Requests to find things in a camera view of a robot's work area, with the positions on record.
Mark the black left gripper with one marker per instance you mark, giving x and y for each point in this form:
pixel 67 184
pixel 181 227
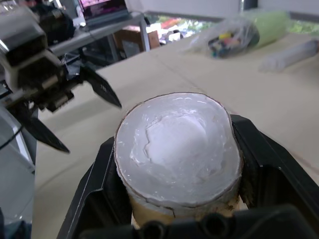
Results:
pixel 45 79

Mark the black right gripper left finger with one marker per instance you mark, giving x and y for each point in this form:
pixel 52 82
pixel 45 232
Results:
pixel 94 194

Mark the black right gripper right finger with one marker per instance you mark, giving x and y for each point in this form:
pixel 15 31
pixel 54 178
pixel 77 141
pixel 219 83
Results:
pixel 271 179

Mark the white-topped cylindrical container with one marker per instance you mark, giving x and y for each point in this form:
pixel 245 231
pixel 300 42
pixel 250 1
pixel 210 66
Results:
pixel 179 149

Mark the grey metal desk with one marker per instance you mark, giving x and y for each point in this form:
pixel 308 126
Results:
pixel 99 35

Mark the silver robot body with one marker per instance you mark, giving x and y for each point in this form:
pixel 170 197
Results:
pixel 15 174

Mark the brown cardboard box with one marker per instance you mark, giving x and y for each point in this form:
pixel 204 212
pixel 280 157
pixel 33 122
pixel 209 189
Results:
pixel 134 41

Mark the open laptop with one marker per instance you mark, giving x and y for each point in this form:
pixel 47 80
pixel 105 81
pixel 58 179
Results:
pixel 104 12

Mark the white wrapped package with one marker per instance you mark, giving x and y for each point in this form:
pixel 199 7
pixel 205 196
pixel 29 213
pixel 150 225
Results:
pixel 289 56

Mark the clear bag of colourful items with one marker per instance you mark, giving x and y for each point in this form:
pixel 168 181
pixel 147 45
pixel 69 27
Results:
pixel 224 41

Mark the light green roll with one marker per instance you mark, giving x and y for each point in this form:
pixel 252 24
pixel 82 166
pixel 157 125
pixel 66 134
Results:
pixel 271 27

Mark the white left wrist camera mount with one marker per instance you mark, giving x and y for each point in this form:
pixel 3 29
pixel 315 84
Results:
pixel 22 42

